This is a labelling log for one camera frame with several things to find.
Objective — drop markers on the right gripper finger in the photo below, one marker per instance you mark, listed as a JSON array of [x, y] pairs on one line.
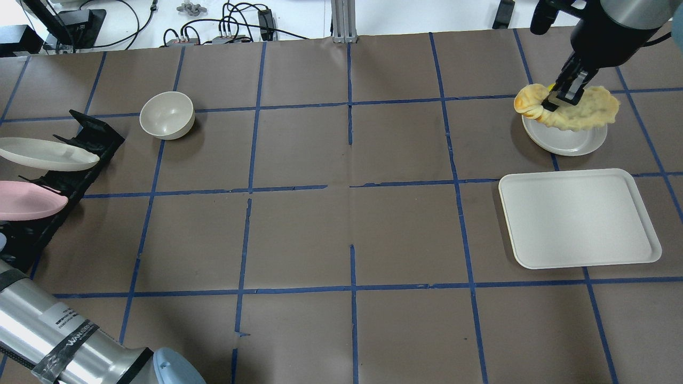
[[574, 92], [552, 103]]

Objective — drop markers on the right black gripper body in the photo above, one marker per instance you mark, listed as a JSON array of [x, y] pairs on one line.
[[604, 39]]

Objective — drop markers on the yellow toy bread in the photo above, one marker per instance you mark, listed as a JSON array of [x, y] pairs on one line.
[[597, 108]]

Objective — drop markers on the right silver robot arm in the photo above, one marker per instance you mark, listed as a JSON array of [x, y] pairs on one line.
[[607, 35]]

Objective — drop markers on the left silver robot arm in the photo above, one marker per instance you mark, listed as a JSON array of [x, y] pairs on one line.
[[59, 345]]

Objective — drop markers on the white round plate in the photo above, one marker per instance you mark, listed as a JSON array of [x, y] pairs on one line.
[[564, 143]]

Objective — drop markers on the white plate in rack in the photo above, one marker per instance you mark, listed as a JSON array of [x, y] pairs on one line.
[[47, 155]]

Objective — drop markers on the pink plate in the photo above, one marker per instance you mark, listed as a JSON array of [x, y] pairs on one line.
[[22, 201]]

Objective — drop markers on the white rectangular tray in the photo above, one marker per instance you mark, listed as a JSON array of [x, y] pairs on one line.
[[578, 218]]

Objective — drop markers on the cream bowl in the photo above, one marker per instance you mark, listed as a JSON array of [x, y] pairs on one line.
[[168, 116]]

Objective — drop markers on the black device on table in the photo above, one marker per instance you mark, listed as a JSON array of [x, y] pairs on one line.
[[77, 29]]

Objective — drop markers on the black dish rack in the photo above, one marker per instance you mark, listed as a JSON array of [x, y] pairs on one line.
[[26, 240]]

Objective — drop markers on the aluminium frame post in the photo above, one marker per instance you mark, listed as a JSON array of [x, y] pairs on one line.
[[343, 17]]

